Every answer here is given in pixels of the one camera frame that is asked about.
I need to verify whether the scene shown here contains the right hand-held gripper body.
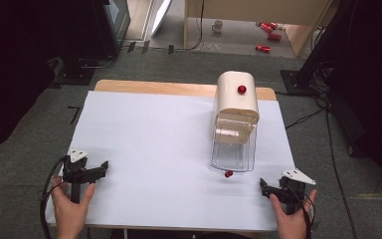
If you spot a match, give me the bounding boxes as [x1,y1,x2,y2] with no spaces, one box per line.
[269,168,316,216]

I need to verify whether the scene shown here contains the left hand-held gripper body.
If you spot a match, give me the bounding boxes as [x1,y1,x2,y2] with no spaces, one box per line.
[62,148,97,204]

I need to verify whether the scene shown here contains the person's right hand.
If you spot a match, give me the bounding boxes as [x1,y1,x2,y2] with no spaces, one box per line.
[269,188,318,239]

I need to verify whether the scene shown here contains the person's left hand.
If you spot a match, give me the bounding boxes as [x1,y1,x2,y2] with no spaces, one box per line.
[50,175,96,239]

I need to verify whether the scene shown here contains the white table sheet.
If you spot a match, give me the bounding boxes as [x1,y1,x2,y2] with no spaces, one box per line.
[45,91,296,232]

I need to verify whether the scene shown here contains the black tape mark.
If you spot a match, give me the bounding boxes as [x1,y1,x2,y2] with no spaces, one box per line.
[67,105,82,125]

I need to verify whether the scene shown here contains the cream dispenser with clear bin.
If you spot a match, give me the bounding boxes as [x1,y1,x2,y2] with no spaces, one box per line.
[209,70,261,173]

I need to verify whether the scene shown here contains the black stand base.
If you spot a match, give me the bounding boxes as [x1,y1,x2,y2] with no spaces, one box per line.
[53,56,96,87]
[280,69,316,98]

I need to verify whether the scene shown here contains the white board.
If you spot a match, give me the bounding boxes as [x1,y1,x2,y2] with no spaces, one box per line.
[150,0,174,38]

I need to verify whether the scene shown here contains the beige mug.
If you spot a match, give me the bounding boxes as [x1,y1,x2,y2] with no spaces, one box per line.
[211,19,224,34]

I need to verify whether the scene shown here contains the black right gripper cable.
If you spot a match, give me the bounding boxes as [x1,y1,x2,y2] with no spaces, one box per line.
[286,184,316,239]

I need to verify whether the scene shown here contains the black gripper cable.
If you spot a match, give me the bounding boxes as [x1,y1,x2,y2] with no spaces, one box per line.
[39,154,68,239]
[286,184,316,239]

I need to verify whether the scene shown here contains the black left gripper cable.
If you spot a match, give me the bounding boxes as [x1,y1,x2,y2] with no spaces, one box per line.
[39,154,68,239]

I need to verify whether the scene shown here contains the black floor cable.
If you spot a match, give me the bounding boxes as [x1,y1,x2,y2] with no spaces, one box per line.
[316,96,359,239]
[173,0,206,52]
[285,108,326,130]

